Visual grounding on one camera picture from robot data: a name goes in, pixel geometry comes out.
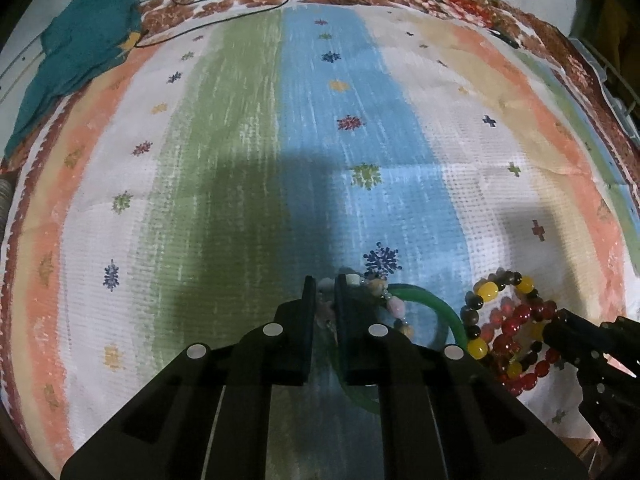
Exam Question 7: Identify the yellow and black bead bracelet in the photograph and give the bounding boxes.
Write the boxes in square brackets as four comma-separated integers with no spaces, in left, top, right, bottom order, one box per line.
[458,266,536,361]

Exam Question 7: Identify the green jade bangle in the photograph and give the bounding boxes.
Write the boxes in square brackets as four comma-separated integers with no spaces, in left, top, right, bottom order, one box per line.
[329,283,469,415]

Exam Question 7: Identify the small black charger device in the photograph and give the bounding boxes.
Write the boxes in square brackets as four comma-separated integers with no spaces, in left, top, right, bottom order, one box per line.
[489,28,520,49]

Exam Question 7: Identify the teal cloth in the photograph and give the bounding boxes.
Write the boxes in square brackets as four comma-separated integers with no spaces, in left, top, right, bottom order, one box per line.
[4,0,142,158]

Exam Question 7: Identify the black charging cable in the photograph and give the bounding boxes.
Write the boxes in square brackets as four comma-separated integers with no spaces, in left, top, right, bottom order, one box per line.
[134,0,312,49]

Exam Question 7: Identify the white wire rack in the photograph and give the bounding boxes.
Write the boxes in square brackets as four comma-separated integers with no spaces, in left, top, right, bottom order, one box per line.
[570,37,639,148]

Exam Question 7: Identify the dark red bead bracelet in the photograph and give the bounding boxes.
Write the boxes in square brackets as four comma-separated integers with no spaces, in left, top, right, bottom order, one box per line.
[484,294,569,399]

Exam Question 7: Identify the grey striped bolster pillow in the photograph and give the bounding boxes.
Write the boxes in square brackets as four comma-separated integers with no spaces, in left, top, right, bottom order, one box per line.
[0,172,16,236]

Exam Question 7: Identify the pastel stone bead bracelet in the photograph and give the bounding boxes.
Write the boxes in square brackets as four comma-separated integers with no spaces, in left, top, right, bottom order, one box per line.
[314,273,417,340]

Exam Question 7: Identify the striped colourful bed mat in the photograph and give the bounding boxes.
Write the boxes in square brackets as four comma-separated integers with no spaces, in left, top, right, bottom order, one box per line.
[1,4,639,476]

